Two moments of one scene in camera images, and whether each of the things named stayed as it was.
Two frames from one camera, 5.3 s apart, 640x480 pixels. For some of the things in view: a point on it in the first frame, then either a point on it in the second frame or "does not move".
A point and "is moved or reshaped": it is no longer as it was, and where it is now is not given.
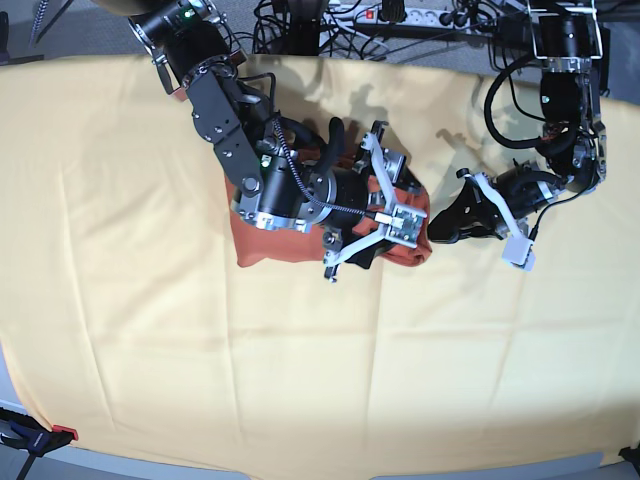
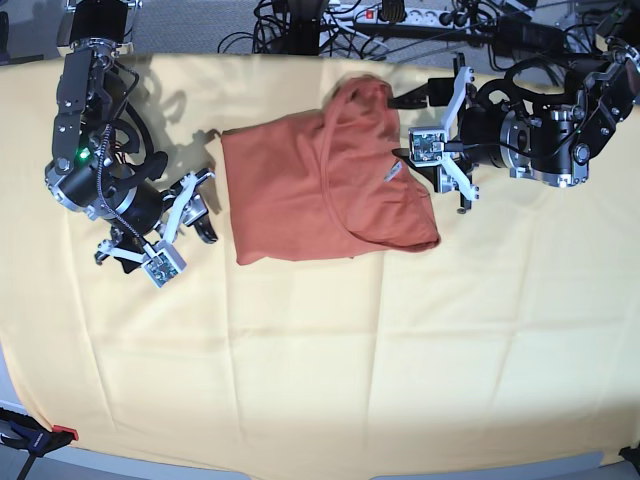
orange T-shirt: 261,242 is moved or reshaped
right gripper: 520,189 -> 473,137
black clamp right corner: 632,455 does not move
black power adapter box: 513,31 does not move
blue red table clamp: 23,431 does not move
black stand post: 303,27 does not move
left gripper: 290,193 -> 121,199
